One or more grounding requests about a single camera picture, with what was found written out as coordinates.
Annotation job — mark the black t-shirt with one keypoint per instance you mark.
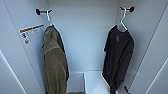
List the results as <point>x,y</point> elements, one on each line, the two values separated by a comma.
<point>118,56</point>

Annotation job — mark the white clothes hanger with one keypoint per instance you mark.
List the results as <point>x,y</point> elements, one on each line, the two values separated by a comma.
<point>122,21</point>
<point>50,20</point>

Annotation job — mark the white wardrobe door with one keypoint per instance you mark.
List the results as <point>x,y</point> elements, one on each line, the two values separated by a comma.
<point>6,40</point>
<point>156,66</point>

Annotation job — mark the white wardrobe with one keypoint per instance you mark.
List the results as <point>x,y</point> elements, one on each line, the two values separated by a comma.
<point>83,33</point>

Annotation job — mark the olive brown jacket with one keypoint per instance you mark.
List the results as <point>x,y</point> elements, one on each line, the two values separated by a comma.
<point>55,60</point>

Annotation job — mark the white inner shelf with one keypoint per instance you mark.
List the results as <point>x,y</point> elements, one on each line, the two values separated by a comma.
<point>95,81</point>

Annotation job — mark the orange white warning sticker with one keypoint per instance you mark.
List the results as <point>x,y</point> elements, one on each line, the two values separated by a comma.
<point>31,32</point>

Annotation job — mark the black hanging rod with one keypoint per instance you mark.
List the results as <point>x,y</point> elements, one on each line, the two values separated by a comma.
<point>41,11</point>
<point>128,9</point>

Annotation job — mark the small black hook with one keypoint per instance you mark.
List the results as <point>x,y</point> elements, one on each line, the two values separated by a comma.
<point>127,90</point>

